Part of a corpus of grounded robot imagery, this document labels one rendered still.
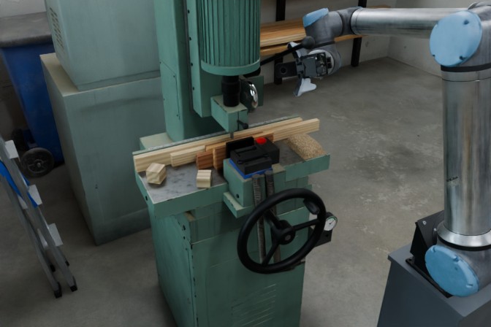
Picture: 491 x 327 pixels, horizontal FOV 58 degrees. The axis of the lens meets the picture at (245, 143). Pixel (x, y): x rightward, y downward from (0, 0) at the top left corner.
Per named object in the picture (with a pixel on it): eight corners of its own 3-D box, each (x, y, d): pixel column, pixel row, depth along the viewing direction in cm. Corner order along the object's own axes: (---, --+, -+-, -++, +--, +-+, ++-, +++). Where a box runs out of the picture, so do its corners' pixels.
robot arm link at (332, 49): (313, 49, 160) (320, 77, 161) (303, 51, 149) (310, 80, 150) (339, 43, 155) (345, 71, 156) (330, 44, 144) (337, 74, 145)
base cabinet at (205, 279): (201, 385, 170) (189, 246, 135) (156, 282, 215) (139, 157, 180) (299, 339, 188) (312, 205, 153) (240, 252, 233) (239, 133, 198)
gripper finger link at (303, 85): (312, 93, 125) (316, 71, 131) (292, 95, 128) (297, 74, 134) (315, 101, 127) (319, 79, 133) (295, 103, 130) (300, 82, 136)
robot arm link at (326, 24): (322, 11, 158) (329, 45, 159) (295, 16, 153) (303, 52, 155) (338, 4, 149) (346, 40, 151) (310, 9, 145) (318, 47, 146)
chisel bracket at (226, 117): (228, 137, 138) (227, 113, 134) (210, 119, 149) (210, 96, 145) (249, 132, 141) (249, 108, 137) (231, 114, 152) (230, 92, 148)
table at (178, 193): (164, 241, 118) (162, 224, 115) (135, 182, 142) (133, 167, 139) (347, 183, 142) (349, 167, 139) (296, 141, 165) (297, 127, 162)
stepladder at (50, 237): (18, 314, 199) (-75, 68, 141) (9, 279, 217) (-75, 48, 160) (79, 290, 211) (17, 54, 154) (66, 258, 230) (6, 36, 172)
